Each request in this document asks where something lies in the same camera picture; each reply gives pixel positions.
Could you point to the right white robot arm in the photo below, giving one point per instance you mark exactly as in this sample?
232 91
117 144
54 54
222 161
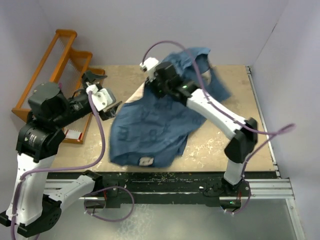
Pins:
163 80

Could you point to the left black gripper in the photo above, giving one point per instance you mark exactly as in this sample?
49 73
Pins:
89 76

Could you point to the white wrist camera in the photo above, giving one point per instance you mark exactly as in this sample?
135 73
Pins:
148 67
101 98

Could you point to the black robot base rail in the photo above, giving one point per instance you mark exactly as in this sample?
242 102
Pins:
178 188

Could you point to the red white box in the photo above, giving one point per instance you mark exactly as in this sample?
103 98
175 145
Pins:
72 134

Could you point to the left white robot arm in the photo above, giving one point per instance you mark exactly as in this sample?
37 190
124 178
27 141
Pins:
32 211

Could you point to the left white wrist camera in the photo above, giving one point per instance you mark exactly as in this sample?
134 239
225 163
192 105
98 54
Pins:
101 98

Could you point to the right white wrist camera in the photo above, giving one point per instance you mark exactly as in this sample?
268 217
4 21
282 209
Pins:
148 67

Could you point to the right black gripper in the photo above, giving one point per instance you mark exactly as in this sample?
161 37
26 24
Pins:
153 82

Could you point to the blue cartoon print pillowcase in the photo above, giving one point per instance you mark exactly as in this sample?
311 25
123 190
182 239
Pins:
152 131

